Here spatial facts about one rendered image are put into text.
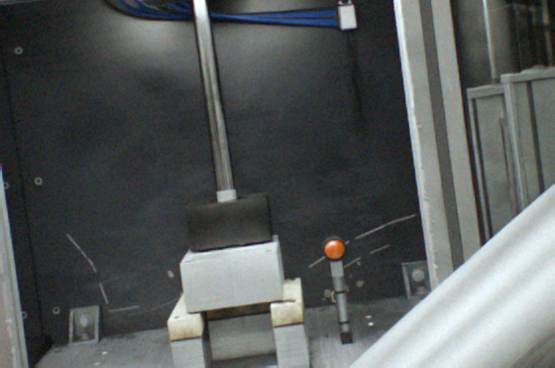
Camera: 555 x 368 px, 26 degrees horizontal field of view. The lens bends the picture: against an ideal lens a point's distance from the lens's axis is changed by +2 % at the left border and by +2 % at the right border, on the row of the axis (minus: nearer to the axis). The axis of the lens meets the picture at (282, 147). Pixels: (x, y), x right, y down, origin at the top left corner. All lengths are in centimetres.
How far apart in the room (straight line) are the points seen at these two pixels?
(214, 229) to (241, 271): 8
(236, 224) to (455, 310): 75
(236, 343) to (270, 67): 38
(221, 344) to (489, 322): 79
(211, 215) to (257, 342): 14
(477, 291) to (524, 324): 3
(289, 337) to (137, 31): 49
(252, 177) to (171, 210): 11
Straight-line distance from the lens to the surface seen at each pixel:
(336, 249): 126
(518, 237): 52
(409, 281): 150
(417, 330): 52
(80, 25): 151
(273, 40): 148
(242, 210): 124
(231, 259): 118
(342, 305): 128
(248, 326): 126
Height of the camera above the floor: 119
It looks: 3 degrees down
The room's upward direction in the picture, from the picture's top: 8 degrees counter-clockwise
